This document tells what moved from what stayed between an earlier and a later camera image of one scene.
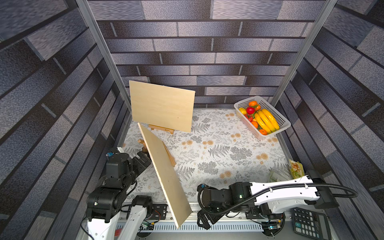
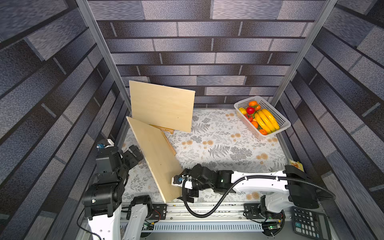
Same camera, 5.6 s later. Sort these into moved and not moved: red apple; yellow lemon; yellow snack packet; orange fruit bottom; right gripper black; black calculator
Moved: right gripper black
Not moved: black calculator; red apple; yellow lemon; orange fruit bottom; yellow snack packet
